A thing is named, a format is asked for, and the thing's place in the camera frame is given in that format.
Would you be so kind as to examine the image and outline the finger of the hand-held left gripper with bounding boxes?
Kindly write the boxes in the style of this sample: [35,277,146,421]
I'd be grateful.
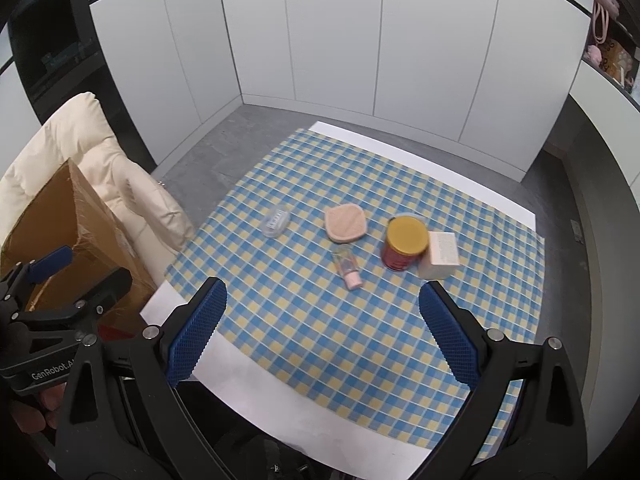
[0,246,74,306]
[15,267,133,332]

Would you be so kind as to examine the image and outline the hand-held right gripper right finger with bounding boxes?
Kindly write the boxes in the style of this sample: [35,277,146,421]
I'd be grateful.
[418,281,588,480]

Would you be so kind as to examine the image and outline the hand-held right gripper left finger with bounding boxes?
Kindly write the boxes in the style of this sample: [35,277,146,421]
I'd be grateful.
[54,277,228,480]

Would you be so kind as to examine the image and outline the brown cardboard box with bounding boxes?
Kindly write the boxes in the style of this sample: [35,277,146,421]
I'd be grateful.
[0,159,156,333]

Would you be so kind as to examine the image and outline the red can with yellow lid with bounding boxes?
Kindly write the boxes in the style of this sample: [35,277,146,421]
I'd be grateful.
[381,215,430,272]

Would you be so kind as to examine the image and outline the clear plastic case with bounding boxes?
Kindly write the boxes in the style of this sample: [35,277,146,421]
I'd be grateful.
[263,208,292,241]

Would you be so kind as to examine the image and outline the pink powder puff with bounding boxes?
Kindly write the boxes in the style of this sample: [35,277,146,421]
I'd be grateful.
[324,203,367,243]

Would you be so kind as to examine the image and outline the person's left hand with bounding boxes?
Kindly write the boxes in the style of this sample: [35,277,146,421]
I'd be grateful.
[11,383,66,434]

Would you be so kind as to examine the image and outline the small cream box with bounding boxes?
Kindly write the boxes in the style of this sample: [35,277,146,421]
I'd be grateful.
[417,231,461,281]

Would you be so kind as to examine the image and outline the small clear pink-capped bottle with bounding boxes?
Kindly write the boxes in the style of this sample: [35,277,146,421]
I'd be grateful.
[332,246,363,291]

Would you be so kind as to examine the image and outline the cream padded armchair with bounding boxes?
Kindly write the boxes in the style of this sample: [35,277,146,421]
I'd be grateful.
[0,92,196,286]

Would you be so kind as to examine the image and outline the blue yellow checked tablecloth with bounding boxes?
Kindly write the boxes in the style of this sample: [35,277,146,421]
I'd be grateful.
[164,127,546,466]

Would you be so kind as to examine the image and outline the black built-in cabinet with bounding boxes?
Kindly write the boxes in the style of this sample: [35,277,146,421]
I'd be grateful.
[0,0,157,172]

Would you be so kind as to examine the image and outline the white cabinet doors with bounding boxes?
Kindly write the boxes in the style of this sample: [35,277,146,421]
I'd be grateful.
[82,0,593,182]

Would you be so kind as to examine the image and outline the orange paw print box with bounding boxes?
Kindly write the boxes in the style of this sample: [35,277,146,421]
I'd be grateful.
[600,40,634,81]

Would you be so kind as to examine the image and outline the pink hanging bag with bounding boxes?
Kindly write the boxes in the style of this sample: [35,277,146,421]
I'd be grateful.
[592,0,621,46]

